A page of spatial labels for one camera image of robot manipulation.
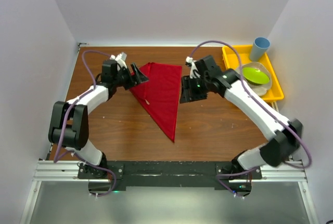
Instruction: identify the yellow plastic tray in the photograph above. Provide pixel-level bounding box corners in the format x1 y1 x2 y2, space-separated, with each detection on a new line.
222 45 284 102

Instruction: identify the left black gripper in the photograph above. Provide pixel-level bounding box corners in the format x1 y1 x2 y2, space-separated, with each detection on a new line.
113 62 148 90

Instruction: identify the blue plastic cup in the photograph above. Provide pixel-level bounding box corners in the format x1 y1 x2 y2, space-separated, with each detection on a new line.
249 37 271 62

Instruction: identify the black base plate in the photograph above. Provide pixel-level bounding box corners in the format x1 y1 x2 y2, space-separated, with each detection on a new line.
78 161 262 193

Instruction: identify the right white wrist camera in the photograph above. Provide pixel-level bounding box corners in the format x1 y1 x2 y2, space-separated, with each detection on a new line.
185 57 200 78

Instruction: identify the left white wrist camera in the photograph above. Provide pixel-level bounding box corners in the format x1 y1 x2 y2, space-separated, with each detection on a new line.
109 52 127 71

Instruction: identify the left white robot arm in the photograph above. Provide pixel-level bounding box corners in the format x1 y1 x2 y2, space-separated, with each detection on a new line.
48 59 149 178

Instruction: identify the white plate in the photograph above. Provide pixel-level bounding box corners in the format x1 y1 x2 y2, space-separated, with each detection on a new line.
236 62 272 96

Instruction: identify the green bowl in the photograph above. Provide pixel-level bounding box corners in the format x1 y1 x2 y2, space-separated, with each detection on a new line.
242 67 270 85

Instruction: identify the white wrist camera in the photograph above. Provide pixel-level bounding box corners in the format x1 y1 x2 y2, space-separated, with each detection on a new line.
185 57 200 78
109 52 127 71

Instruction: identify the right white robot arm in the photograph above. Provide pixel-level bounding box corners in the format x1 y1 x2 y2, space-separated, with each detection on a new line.
180 55 303 179

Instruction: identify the aluminium frame rail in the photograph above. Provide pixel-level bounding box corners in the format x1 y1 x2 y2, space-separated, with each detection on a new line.
33 161 307 182

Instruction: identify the red cloth napkin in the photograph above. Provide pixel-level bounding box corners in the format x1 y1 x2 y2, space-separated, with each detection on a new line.
130 62 182 142

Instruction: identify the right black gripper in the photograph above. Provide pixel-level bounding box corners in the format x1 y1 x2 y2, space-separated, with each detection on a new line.
180 74 210 103

